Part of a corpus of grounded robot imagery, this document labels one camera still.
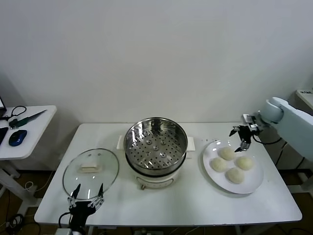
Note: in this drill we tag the cream electric cooker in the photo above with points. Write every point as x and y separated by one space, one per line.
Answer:
156 180

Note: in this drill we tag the black flat pad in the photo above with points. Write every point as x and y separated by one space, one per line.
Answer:
3 135

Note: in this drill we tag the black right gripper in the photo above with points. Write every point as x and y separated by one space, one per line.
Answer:
245 134

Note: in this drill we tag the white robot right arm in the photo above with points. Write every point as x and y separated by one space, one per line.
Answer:
293 120

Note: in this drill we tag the white round plate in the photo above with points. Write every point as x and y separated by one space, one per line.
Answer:
252 183

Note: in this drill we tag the stainless steel steamer basket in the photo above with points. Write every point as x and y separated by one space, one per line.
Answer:
156 149

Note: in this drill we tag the white steamed baozi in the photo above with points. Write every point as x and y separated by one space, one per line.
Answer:
227 153
244 163
234 175
218 164

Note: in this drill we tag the round glass lid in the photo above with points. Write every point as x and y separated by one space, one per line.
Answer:
102 171

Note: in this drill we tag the blue computer mouse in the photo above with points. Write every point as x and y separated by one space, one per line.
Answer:
18 137

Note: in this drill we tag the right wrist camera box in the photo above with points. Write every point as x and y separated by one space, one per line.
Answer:
250 120

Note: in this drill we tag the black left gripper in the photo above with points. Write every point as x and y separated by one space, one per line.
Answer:
79 216

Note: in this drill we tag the white side table with laptop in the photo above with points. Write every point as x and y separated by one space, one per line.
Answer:
36 137

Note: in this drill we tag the laptop screen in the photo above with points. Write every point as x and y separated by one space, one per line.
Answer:
2 104

